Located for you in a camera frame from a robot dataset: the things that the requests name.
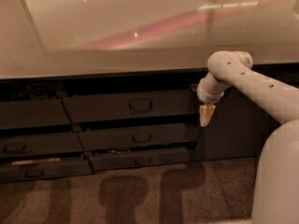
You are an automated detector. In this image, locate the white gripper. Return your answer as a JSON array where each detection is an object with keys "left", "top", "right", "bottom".
[{"left": 189, "top": 73, "right": 224, "bottom": 127}]

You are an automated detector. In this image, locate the dark drawer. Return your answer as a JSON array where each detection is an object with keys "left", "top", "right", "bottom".
[
  {"left": 0, "top": 157, "right": 93, "bottom": 183},
  {"left": 0, "top": 99, "right": 70, "bottom": 129},
  {"left": 78, "top": 123, "right": 200, "bottom": 150},
  {"left": 63, "top": 90, "right": 194, "bottom": 122},
  {"left": 0, "top": 133, "right": 83, "bottom": 158},
  {"left": 90, "top": 147, "right": 192, "bottom": 172}
]

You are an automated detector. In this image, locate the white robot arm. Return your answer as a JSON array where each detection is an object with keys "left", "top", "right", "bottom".
[{"left": 197, "top": 51, "right": 299, "bottom": 224}]

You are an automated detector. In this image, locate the glossy grey counter top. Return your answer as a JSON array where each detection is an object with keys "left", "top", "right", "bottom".
[{"left": 0, "top": 0, "right": 299, "bottom": 79}]

